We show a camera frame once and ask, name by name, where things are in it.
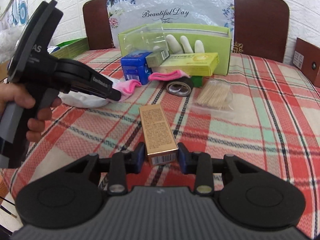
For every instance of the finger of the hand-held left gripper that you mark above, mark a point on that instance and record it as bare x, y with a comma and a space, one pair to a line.
100, 93

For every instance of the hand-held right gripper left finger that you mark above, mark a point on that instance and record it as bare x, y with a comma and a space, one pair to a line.
139, 158

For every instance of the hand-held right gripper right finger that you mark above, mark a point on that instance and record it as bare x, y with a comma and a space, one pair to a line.
183, 161

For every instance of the gold box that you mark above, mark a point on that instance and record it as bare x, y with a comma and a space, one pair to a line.
156, 130

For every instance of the blue mint box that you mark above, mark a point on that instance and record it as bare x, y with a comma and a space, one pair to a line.
133, 67

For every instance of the yellow medicine box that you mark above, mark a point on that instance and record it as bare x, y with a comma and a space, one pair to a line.
190, 65

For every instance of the light green box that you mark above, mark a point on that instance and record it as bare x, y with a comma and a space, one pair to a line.
223, 60

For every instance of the person's left hand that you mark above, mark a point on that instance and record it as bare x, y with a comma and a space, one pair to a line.
22, 97

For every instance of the white blue box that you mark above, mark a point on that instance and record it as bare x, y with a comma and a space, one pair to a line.
53, 49

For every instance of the white cloth glove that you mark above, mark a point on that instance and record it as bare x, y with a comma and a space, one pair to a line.
82, 100

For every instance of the green cardboard box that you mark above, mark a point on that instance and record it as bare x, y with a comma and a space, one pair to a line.
75, 47

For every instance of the small olive box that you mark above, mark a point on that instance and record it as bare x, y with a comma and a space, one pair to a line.
156, 58

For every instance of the clear plastic bag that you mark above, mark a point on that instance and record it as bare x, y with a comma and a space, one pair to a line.
142, 37

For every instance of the bag of toothpicks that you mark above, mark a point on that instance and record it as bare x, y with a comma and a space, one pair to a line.
215, 96

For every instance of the plaid bed sheet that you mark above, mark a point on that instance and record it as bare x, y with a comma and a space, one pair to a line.
250, 130

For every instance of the black tape roll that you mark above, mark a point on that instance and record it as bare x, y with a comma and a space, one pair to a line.
180, 87

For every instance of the small dark green box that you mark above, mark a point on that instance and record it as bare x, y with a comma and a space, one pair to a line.
197, 82

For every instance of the white rubber glove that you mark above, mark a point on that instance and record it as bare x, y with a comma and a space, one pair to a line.
185, 45

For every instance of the brown wooden headboard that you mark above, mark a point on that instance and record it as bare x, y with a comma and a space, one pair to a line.
260, 25

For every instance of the brown cardboard box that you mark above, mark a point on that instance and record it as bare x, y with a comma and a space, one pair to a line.
307, 60

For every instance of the blue wall decoration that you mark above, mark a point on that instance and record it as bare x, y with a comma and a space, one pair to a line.
20, 7

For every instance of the orange wooden bed frame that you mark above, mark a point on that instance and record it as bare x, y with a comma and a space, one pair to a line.
3, 190

